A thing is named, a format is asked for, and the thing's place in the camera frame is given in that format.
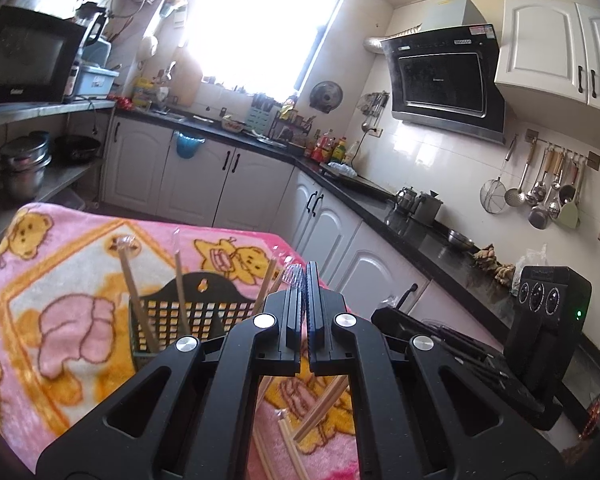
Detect black glass range hood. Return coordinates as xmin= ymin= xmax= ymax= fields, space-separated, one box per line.
xmin=380 ymin=0 xmax=506 ymax=146

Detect hanging steel utensils bundle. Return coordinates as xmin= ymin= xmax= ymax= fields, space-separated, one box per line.
xmin=360 ymin=92 xmax=391 ymax=131

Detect green plastic utensil basket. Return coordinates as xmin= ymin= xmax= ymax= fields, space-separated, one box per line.
xmin=129 ymin=270 xmax=281 ymax=368

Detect pale green spatula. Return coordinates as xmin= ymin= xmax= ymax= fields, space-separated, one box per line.
xmin=557 ymin=157 xmax=581 ymax=228

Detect stacked steel steamer pot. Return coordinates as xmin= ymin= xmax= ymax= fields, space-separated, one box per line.
xmin=0 ymin=131 xmax=52 ymax=200

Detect white upper kitchen cabinet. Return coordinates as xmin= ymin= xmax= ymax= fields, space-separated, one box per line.
xmin=494 ymin=0 xmax=600 ymax=118

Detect wire mesh strainer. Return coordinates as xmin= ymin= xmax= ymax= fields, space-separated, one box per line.
xmin=480 ymin=135 xmax=518 ymax=213

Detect kitchen window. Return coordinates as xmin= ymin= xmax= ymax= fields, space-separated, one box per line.
xmin=180 ymin=0 xmax=348 ymax=103

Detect wooden cutting board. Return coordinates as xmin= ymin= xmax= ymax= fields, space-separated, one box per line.
xmin=172 ymin=50 xmax=203 ymax=108

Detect small grey wall fan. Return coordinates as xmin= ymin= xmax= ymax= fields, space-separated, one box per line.
xmin=310 ymin=81 xmax=343 ymax=113

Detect wall utensil hook rail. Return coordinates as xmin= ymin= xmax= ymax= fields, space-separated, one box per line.
xmin=525 ymin=129 xmax=600 ymax=168

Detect steel slotted spoon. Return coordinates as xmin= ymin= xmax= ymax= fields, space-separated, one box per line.
xmin=527 ymin=152 xmax=553 ymax=231

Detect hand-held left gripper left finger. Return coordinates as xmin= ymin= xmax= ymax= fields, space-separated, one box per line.
xmin=35 ymin=274 xmax=308 ymax=480

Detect blue plastic storage box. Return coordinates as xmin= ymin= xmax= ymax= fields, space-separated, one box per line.
xmin=75 ymin=67 xmax=120 ymax=98

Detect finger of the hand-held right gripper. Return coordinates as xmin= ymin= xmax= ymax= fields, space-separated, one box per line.
xmin=371 ymin=308 xmax=506 ymax=361
xmin=437 ymin=340 xmax=508 ymax=383

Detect stainless steel shelf table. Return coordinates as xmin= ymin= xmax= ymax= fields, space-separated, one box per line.
xmin=0 ymin=100 xmax=117 ymax=261

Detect black blender jug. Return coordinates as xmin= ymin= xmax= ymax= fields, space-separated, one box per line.
xmin=75 ymin=2 xmax=108 ymax=48

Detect black microwave oven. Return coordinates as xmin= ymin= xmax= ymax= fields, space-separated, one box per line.
xmin=0 ymin=6 xmax=88 ymax=106

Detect black kitchen countertop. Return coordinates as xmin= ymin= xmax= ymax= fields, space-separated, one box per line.
xmin=115 ymin=107 xmax=600 ymax=411

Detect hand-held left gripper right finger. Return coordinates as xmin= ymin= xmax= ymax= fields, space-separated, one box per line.
xmin=305 ymin=261 xmax=566 ymax=480

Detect blue hanging plastic bin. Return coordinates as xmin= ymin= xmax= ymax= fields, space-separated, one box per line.
xmin=174 ymin=131 xmax=206 ymax=160

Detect pink printed bear blanket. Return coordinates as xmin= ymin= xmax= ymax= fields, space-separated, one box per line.
xmin=0 ymin=202 xmax=361 ymax=480

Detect steel bowl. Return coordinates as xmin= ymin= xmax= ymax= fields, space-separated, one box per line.
xmin=447 ymin=230 xmax=478 ymax=252

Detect white wall utensil holder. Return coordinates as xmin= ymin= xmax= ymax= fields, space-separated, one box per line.
xmin=160 ymin=0 xmax=188 ymax=28

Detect ginger root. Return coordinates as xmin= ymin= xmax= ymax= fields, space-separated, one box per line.
xmin=472 ymin=244 xmax=516 ymax=288

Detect black wok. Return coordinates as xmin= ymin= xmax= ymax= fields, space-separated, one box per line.
xmin=55 ymin=135 xmax=102 ymax=162

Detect bamboo chopstick pair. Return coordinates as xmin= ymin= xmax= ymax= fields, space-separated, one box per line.
xmin=284 ymin=261 xmax=351 ymax=443
xmin=172 ymin=230 xmax=191 ymax=337
xmin=111 ymin=234 xmax=160 ymax=353
xmin=277 ymin=408 xmax=310 ymax=480
xmin=254 ymin=258 xmax=277 ymax=306

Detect tall dark steel kettle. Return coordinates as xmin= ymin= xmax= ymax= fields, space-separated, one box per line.
xmin=412 ymin=191 xmax=443 ymax=226

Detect pale green knife holder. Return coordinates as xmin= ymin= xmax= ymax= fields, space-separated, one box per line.
xmin=245 ymin=95 xmax=281 ymax=138

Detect small steel kettle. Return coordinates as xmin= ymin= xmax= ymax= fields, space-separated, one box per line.
xmin=395 ymin=186 xmax=423 ymax=213

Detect white base kitchen cabinets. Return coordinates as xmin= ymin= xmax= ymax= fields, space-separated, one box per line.
xmin=102 ymin=114 xmax=506 ymax=346

